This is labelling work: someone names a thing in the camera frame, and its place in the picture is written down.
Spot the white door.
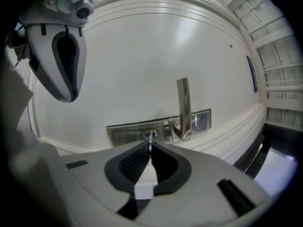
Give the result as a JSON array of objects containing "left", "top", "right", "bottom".
[{"left": 33, "top": 0, "right": 263, "bottom": 151}]

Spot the blue wall sign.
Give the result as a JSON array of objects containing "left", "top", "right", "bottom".
[{"left": 246, "top": 55, "right": 259, "bottom": 93}]

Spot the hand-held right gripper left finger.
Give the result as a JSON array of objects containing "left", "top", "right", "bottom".
[{"left": 59, "top": 141, "right": 152, "bottom": 227}]

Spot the white metal window grille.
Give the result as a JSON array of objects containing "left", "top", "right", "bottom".
[{"left": 226, "top": 0, "right": 303, "bottom": 125}]

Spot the metal door lock plate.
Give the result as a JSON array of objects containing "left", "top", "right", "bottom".
[{"left": 106, "top": 108, "right": 212, "bottom": 148}]

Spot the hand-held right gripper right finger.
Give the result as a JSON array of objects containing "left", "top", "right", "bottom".
[{"left": 136, "top": 142, "right": 273, "bottom": 227}]

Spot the metal door handle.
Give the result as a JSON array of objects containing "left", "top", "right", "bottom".
[{"left": 170, "top": 78, "right": 192, "bottom": 142}]

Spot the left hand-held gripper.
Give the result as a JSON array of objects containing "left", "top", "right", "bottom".
[{"left": 18, "top": 0, "right": 103, "bottom": 103}]

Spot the white door frame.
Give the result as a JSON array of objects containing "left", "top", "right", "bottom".
[{"left": 28, "top": 0, "right": 269, "bottom": 166}]

